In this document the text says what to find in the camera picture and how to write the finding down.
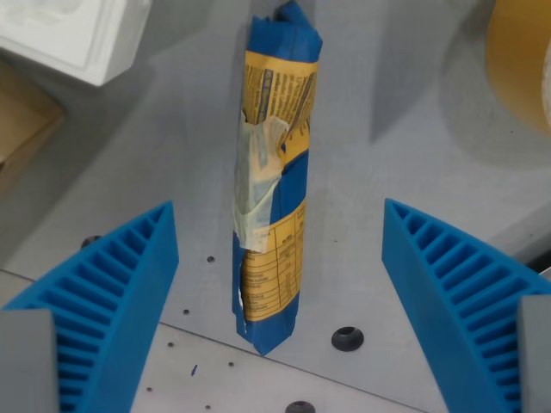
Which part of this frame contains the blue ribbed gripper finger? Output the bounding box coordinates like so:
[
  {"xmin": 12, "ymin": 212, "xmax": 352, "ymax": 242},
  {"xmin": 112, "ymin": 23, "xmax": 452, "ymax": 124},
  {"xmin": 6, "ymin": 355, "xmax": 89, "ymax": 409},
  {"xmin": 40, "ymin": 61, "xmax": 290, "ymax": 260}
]
[
  {"xmin": 0, "ymin": 200, "xmax": 180, "ymax": 413},
  {"xmin": 381, "ymin": 197, "xmax": 551, "ymax": 413}
]

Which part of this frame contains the blue and yellow bag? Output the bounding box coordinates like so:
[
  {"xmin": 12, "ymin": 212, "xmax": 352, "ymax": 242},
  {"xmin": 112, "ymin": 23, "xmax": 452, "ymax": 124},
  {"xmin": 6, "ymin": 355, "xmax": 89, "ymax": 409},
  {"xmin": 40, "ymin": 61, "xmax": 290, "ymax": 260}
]
[{"xmin": 230, "ymin": 0, "xmax": 324, "ymax": 357}]

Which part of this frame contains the brown cardboard box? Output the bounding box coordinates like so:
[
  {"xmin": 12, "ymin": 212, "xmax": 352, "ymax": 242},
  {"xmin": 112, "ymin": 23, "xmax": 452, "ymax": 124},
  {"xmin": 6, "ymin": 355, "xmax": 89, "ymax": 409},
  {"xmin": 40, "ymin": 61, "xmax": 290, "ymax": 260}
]
[{"xmin": 0, "ymin": 58, "xmax": 66, "ymax": 203}]

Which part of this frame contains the tape roll with red print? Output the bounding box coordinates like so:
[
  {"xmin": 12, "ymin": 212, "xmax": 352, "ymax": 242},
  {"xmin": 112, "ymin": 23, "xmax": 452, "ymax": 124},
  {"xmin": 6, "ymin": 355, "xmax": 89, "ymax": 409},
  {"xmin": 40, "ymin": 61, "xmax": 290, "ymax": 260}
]
[{"xmin": 485, "ymin": 0, "xmax": 551, "ymax": 139}]

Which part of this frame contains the white wall socket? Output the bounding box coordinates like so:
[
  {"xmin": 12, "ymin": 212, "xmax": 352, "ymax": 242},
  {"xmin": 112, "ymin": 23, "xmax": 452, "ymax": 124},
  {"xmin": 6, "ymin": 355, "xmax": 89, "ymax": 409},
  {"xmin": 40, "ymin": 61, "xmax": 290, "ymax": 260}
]
[{"xmin": 0, "ymin": 0, "xmax": 152, "ymax": 87}]

